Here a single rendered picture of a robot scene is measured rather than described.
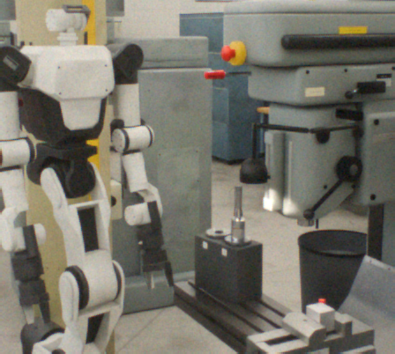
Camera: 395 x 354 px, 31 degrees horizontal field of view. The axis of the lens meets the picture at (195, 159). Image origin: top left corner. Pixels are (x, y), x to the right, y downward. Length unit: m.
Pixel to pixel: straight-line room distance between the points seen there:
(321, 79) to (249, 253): 0.77
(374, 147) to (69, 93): 0.92
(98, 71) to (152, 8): 9.40
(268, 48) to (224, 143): 7.63
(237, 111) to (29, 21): 6.15
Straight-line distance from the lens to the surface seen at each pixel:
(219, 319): 2.28
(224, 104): 9.25
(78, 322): 2.31
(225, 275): 2.37
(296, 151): 1.85
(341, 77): 1.84
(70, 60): 2.18
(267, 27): 1.71
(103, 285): 2.27
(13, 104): 2.17
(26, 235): 2.14
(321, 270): 3.92
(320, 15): 1.77
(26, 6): 3.36
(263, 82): 1.88
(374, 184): 1.96
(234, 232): 2.34
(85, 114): 2.22
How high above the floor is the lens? 1.83
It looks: 11 degrees down
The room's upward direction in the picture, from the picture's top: straight up
